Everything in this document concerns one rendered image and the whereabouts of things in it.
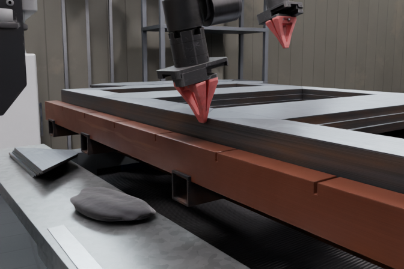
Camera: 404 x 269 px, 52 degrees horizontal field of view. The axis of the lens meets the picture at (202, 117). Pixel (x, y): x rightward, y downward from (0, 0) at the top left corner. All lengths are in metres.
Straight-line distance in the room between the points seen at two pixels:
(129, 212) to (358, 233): 0.41
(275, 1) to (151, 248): 0.67
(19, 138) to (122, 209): 2.73
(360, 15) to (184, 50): 5.89
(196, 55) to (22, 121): 2.84
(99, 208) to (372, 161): 0.47
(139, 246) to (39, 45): 3.76
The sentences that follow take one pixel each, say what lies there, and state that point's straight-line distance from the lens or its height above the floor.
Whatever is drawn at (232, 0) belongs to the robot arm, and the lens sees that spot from 0.69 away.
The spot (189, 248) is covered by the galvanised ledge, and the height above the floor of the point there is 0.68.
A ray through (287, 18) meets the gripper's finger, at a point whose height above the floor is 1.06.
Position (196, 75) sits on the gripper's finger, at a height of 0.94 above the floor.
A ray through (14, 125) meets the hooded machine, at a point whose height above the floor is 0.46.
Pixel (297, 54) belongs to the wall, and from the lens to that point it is 5.67.
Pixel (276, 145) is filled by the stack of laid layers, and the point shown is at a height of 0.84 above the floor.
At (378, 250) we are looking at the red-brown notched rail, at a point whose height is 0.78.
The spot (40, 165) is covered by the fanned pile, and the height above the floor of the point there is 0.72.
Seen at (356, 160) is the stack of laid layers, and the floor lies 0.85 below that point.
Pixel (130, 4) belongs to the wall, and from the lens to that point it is 4.56.
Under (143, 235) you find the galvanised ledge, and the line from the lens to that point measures 0.70.
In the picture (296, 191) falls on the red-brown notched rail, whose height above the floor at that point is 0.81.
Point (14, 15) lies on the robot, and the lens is 0.62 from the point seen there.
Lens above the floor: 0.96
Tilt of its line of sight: 8 degrees down
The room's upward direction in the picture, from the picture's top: straight up
